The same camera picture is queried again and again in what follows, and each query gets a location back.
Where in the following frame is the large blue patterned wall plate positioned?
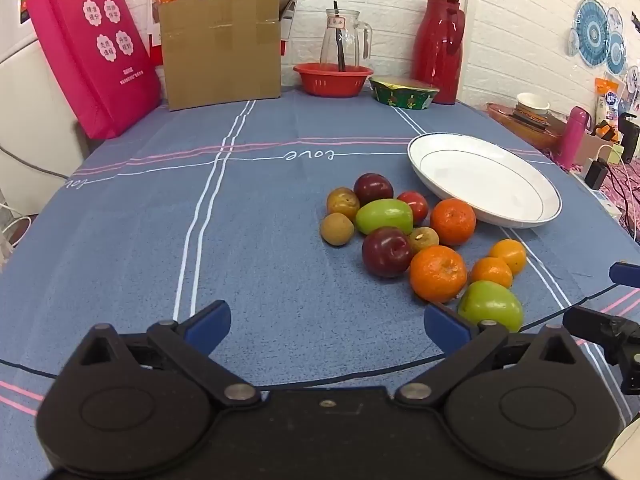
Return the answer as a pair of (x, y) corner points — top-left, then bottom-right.
(574, 0), (612, 68)

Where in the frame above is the dark red plum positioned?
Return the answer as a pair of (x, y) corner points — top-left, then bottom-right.
(362, 227), (414, 279)
(353, 172), (394, 206)

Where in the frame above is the purple floral cloth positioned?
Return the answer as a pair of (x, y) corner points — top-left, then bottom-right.
(550, 150), (640, 243)

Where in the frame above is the large orange mandarin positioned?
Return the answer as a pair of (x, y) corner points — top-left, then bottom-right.
(409, 245), (468, 304)
(430, 198), (477, 246)

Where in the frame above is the white plate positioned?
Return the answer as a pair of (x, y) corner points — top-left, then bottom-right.
(407, 133), (563, 229)

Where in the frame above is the red tomato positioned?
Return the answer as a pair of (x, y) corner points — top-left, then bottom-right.
(396, 191), (430, 226)

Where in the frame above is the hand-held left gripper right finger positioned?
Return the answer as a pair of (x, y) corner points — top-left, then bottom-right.
(395, 302), (586, 408)

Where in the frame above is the green foil bowl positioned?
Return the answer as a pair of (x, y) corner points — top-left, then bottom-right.
(369, 76), (441, 110)

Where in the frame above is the glass pitcher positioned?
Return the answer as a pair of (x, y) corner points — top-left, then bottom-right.
(320, 8), (373, 72)

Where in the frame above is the yellow red plum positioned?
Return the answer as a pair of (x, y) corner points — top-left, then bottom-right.
(327, 187), (361, 221)

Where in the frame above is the black stick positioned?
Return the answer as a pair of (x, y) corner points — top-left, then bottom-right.
(333, 1), (347, 72)

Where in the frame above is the small brown green fruit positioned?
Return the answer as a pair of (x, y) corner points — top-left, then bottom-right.
(407, 227), (440, 255)

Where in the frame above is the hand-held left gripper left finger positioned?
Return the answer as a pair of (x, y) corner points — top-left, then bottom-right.
(75, 300), (262, 408)

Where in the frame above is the beige small box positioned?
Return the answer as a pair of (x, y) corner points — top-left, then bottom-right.
(575, 132), (623, 167)

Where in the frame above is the red white paper box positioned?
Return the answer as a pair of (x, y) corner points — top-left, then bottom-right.
(148, 0), (166, 68)

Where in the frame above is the small orange mandarin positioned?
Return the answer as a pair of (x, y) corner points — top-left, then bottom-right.
(470, 257), (514, 290)
(488, 239), (527, 276)

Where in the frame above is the red plastic basin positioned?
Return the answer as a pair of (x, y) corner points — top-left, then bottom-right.
(293, 62), (374, 98)

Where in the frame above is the pink thermos bottle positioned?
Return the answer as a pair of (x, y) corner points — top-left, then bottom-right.
(556, 106), (592, 169)

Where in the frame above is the white cup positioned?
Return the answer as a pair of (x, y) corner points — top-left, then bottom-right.
(516, 92), (551, 116)

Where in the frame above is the cardboard box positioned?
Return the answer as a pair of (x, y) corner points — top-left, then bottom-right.
(158, 0), (282, 112)

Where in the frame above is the medium blue patterned wall plate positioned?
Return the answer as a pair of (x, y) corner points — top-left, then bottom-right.
(606, 31), (627, 77)

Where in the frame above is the brown wooden tray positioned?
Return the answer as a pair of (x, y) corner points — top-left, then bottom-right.
(486, 102), (571, 151)

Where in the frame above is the blue striped tablecloth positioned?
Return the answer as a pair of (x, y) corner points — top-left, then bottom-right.
(0, 87), (640, 461)

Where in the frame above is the black pump bottle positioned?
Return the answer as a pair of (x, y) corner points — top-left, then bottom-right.
(619, 112), (640, 163)

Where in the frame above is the black charger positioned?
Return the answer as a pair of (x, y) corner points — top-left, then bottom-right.
(584, 157), (609, 191)

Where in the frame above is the brown round fruit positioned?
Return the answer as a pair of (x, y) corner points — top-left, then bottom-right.
(320, 212), (355, 247)

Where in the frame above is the pink tote bag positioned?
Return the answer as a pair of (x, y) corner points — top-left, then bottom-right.
(26, 0), (163, 140)

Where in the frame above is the red thermos jug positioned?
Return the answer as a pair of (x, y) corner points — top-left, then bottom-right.
(411, 0), (466, 106)

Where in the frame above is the orange snack packet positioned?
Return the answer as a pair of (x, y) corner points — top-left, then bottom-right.
(595, 77), (621, 133)

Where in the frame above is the green jujube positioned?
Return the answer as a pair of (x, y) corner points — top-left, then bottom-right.
(457, 280), (524, 333)
(355, 199), (414, 236)

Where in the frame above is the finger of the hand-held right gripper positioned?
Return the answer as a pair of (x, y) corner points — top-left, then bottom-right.
(562, 305), (640, 396)
(608, 260), (640, 290)

